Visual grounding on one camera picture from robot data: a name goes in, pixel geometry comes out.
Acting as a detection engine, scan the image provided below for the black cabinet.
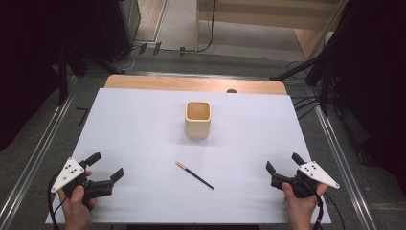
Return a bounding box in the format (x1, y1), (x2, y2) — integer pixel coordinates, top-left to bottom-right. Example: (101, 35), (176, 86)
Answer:
(95, 0), (142, 63)

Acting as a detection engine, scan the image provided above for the thin black brush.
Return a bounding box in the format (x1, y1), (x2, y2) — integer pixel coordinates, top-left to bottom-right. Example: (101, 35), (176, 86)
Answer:
(174, 161), (215, 191)

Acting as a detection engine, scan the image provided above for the bundle of black floor cables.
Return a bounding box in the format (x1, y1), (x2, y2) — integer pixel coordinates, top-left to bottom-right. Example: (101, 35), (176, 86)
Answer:
(291, 94), (324, 121)

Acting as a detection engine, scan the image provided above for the wooden table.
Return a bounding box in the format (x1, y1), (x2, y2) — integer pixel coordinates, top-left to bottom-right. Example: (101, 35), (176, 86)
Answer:
(103, 74), (288, 96)

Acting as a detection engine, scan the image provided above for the white table sheet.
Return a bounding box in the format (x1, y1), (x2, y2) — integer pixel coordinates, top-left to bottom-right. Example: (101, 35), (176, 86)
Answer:
(45, 88), (332, 225)

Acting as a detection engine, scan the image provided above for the person's right hand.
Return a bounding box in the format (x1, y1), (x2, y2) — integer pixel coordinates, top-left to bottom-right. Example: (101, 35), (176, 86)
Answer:
(282, 182), (329, 230)

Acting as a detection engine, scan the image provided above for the person's left hand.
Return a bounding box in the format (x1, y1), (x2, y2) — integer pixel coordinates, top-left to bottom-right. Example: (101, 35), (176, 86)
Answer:
(57, 170), (98, 230)

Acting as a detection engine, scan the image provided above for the wooden shelf unit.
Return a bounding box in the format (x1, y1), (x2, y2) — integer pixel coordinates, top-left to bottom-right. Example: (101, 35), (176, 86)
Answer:
(194, 0), (349, 61)

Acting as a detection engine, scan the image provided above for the square wooden holder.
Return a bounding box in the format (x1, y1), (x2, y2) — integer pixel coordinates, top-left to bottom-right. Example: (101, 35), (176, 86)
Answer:
(184, 101), (213, 140)

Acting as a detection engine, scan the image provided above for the white floor cable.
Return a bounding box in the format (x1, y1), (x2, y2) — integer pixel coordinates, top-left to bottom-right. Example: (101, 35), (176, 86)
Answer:
(116, 46), (142, 72)

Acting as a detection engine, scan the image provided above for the black hanging cable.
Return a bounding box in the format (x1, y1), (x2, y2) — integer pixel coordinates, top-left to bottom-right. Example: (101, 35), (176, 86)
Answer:
(195, 0), (217, 54)

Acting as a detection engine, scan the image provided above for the black tripod stand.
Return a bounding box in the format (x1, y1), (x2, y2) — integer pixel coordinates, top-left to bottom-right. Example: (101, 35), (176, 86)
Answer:
(268, 28), (349, 118)

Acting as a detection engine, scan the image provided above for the metal floor rail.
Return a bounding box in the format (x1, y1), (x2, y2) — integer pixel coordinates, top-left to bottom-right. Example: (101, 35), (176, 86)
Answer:
(0, 92), (76, 230)
(307, 87), (379, 230)

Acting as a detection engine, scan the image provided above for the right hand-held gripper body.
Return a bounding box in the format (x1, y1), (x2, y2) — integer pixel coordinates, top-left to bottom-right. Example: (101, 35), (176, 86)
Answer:
(270, 160), (341, 199)

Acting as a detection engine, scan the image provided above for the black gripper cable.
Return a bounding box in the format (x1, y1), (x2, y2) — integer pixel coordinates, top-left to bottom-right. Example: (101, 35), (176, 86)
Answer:
(47, 172), (70, 230)
(313, 191), (347, 230)

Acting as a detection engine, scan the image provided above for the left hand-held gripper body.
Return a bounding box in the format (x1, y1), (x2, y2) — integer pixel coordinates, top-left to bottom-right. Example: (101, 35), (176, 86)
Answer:
(50, 156), (115, 209)

